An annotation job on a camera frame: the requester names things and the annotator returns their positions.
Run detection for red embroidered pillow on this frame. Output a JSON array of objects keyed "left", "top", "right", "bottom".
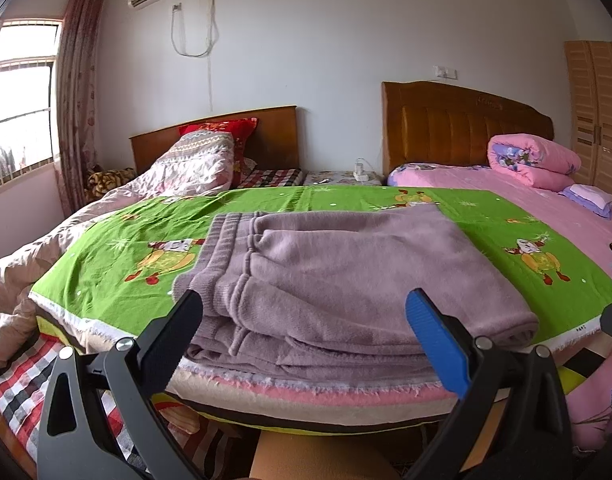
[{"left": 178, "top": 117, "right": 259, "bottom": 176}]

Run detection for pink bed sheet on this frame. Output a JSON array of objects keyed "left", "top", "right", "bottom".
[{"left": 387, "top": 162, "right": 612, "bottom": 453}]

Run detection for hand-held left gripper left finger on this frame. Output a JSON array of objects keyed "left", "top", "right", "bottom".
[{"left": 36, "top": 287, "right": 205, "bottom": 480}]

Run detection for nightstand with floral cloth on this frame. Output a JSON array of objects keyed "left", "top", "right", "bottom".
[{"left": 303, "top": 170, "right": 387, "bottom": 187}]

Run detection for pale pink patterned quilt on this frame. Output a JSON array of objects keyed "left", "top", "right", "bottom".
[{"left": 0, "top": 130, "right": 237, "bottom": 371}]

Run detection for barred window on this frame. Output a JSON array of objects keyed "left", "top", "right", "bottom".
[{"left": 0, "top": 20, "right": 62, "bottom": 193}]

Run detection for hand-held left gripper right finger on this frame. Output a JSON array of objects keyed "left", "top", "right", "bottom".
[{"left": 405, "top": 287, "right": 573, "bottom": 480}]

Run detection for green cartoon printed blanket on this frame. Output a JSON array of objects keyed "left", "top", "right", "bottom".
[{"left": 28, "top": 185, "right": 612, "bottom": 356}]

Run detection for light wooden wardrobe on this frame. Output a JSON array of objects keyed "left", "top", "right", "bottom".
[{"left": 564, "top": 40, "right": 612, "bottom": 201}]

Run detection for brown plush blanket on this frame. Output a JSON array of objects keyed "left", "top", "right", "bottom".
[{"left": 86, "top": 165, "right": 136, "bottom": 203}]

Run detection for large padded wooden headboard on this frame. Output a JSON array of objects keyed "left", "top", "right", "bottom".
[{"left": 381, "top": 80, "right": 555, "bottom": 178}]

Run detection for purple white folded cloth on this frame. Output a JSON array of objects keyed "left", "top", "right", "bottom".
[{"left": 558, "top": 184, "right": 612, "bottom": 220}]

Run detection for pink floral curtain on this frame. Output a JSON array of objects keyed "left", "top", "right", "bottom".
[{"left": 53, "top": 0, "right": 108, "bottom": 218}]

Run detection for mauve fleece pants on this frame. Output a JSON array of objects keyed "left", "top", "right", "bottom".
[{"left": 172, "top": 204, "right": 539, "bottom": 376}]

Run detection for red black checkered sheet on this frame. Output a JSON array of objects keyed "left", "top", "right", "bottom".
[{"left": 0, "top": 167, "right": 307, "bottom": 466}]

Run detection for pink fringed cloth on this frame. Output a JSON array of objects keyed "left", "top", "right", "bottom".
[{"left": 171, "top": 355, "right": 459, "bottom": 411}]

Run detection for folded pink quilt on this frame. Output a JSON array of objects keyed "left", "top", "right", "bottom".
[{"left": 487, "top": 133, "right": 582, "bottom": 192}]

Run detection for small wooden headboard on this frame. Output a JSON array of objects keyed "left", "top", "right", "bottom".
[{"left": 129, "top": 106, "right": 303, "bottom": 176}]

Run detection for air conditioner power cable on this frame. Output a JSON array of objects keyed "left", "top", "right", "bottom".
[{"left": 171, "top": 0, "right": 219, "bottom": 58}]

